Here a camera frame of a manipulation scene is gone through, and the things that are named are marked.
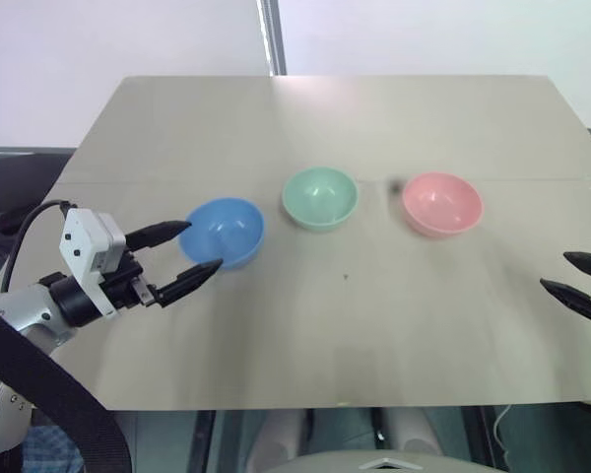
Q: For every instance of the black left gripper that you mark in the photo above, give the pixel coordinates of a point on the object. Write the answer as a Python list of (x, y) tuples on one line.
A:
[(123, 288)]

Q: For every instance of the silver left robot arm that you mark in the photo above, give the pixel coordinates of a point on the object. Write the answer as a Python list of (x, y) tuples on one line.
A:
[(25, 304)]

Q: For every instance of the blue plastic bowl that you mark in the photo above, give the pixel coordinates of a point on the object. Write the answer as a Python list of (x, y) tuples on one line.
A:
[(226, 234)]

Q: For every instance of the green plastic bowl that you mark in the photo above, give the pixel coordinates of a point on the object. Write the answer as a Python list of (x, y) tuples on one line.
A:
[(320, 197)]

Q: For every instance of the pink-red plastic bowl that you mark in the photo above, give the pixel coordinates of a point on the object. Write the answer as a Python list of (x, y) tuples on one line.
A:
[(443, 202)]

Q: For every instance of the dark furniture beside table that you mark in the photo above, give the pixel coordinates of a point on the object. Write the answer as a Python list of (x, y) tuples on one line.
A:
[(15, 182)]

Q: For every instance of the blue checkered cloth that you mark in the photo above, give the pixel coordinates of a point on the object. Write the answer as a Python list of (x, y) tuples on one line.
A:
[(49, 451)]

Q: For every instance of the grey robot torso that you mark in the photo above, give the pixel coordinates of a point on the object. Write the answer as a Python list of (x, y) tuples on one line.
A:
[(335, 463)]

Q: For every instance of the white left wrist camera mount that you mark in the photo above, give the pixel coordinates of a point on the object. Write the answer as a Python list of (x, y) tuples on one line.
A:
[(81, 239)]

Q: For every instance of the silver metal post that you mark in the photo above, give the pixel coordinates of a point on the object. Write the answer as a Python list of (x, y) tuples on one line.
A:
[(272, 34)]

